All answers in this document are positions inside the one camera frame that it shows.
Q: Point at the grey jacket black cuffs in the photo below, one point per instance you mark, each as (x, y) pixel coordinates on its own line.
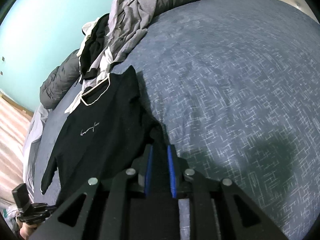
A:
(112, 37)

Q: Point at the black t-shirt white trim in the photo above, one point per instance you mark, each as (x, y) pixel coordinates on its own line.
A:
(105, 120)

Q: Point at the person's left hand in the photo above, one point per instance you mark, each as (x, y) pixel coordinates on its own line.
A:
(28, 231)

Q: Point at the blue patterned bed sheet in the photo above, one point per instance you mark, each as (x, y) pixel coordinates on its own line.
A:
(237, 92)

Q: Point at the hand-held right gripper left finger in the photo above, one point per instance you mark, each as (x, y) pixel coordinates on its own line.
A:
(149, 172)

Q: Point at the dark grey duvet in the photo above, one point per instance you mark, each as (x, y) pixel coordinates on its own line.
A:
(62, 80)

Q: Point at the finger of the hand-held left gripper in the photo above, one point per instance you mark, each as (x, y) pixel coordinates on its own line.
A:
(42, 211)

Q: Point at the white shirt black trim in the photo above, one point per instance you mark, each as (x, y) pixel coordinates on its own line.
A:
(86, 28)

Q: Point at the light grey blanket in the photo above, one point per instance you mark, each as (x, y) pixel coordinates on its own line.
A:
(32, 142)

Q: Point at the pink curtain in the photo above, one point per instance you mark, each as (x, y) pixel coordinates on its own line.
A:
(11, 150)

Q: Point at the cardboard plank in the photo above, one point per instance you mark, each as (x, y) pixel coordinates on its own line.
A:
(15, 102)

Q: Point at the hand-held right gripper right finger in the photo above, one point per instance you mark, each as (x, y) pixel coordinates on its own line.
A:
(172, 172)

